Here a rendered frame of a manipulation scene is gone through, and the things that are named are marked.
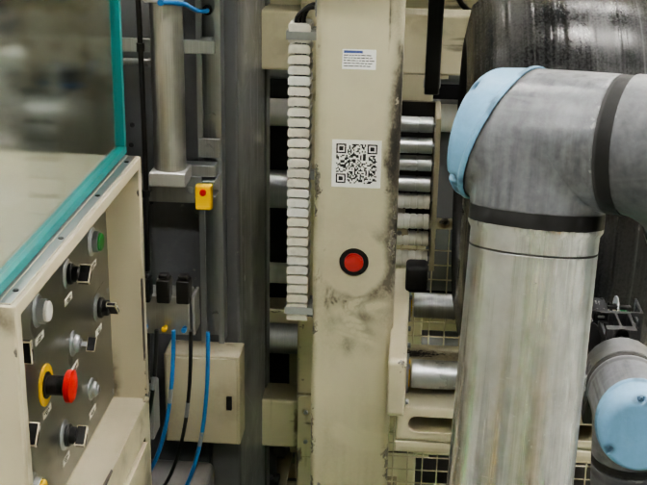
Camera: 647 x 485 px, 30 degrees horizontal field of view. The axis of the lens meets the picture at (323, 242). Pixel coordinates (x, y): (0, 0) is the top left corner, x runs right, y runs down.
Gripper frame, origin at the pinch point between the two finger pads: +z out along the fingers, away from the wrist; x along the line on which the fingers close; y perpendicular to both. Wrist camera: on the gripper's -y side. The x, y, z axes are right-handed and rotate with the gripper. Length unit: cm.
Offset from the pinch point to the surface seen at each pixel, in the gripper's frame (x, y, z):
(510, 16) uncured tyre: 13.7, 39.5, 15.1
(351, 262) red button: 35.1, 0.0, 19.5
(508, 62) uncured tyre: 14.0, 34.3, 8.0
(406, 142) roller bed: 28, 10, 60
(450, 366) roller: 19.1, -14.1, 13.8
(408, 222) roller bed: 27, -6, 60
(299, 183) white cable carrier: 43.6, 12.0, 20.8
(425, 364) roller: 23.0, -14.1, 13.9
